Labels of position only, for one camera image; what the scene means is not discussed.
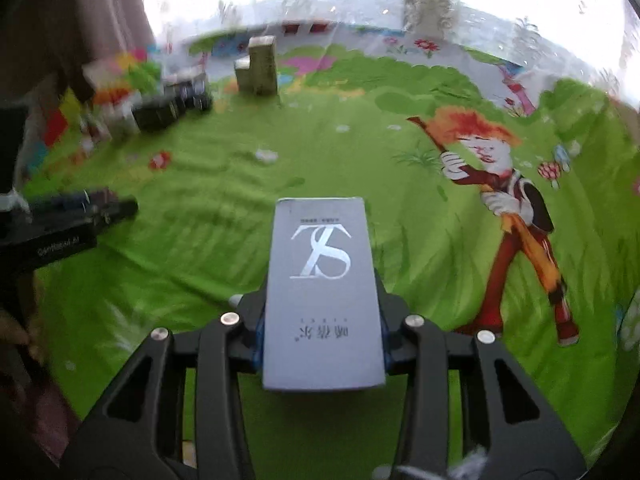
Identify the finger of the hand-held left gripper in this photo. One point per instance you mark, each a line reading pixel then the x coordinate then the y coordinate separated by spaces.
pixel 65 202
pixel 115 210

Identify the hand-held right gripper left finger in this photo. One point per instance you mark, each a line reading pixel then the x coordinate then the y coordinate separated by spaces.
pixel 250 330

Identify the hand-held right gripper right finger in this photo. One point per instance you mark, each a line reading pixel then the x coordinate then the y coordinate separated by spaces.
pixel 395 340

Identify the pale grey rectangular box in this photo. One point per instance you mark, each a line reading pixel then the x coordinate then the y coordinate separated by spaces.
pixel 325 310

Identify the tall beige box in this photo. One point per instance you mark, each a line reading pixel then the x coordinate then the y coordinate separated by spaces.
pixel 262 65

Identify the dark grey box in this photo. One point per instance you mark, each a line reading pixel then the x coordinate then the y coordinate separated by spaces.
pixel 155 112

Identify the brown curtain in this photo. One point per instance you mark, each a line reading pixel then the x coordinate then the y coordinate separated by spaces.
pixel 75 10

